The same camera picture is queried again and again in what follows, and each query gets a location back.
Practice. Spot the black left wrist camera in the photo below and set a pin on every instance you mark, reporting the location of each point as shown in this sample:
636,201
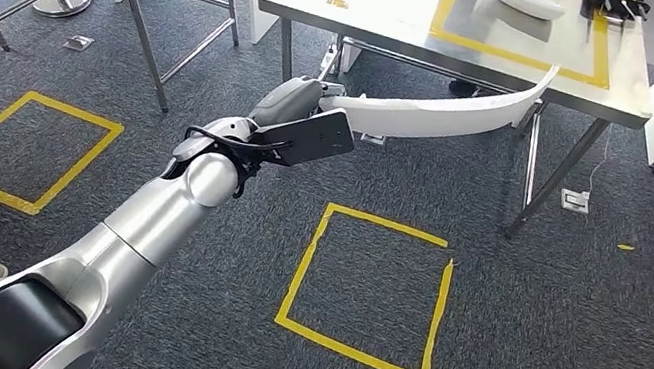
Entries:
315,137

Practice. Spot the white power strip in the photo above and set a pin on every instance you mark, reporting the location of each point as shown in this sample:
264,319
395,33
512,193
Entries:
329,59

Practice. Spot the large yellow tape outline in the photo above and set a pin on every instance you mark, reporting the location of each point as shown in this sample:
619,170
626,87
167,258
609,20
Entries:
511,55

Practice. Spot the black remote controller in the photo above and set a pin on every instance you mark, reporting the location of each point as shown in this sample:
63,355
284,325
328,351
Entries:
614,4

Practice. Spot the stainless steel workbench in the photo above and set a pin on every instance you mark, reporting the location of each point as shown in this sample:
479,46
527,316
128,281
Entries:
400,1

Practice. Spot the black shoe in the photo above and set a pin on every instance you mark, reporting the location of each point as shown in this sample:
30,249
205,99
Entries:
463,89

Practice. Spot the chrome stanchion base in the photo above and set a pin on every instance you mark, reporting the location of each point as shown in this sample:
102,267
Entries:
63,2

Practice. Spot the silver black robot left arm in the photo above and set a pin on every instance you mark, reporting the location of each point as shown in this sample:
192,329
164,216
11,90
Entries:
159,221

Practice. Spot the silver floor outlet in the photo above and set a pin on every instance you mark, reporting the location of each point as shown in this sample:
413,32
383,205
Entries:
373,139
78,43
574,201

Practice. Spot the yellow tape scrap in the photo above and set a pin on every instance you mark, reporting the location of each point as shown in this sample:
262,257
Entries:
625,247

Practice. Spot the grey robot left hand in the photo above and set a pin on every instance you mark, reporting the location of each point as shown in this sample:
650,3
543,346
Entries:
288,99

